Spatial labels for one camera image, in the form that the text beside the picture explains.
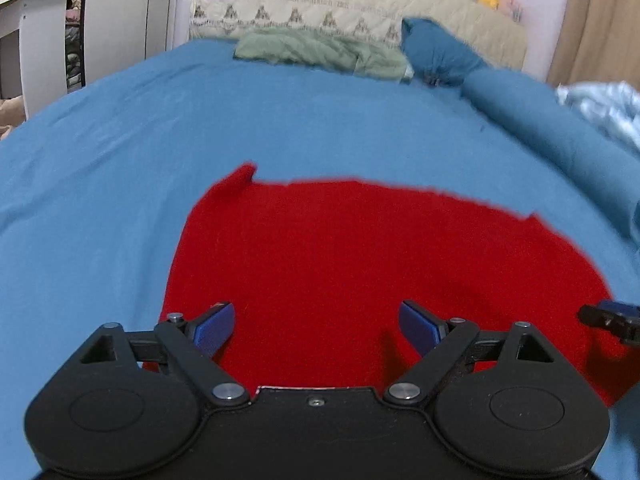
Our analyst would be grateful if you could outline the white desk shelf unit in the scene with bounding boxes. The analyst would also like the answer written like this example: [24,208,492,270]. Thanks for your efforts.
[1,0,67,117]

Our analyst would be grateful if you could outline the cream quilted headboard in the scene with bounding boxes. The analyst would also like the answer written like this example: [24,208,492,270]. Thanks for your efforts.
[189,0,527,70]

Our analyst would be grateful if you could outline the white wardrobe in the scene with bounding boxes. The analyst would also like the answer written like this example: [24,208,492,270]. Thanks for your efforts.
[81,0,178,86]

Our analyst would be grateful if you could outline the green pillow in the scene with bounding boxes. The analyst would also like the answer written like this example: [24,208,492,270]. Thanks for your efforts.
[233,27,414,81]

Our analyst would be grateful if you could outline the blue bed sheet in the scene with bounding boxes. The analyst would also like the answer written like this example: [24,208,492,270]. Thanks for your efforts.
[1,40,639,479]

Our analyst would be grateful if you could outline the light blue blanket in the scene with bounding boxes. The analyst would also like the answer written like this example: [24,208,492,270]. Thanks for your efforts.
[555,81,640,154]

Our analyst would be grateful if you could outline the beige curtain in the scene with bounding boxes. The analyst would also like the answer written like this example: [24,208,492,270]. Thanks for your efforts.
[547,0,639,89]

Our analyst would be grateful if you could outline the blue rolled duvet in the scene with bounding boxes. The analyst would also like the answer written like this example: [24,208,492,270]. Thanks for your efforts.
[461,67,639,242]

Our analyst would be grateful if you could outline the dark blue pillow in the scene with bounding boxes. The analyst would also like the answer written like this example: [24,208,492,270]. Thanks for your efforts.
[400,18,488,86]

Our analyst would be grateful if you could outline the red knit sweater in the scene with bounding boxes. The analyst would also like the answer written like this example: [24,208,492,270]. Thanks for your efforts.
[163,165,639,404]

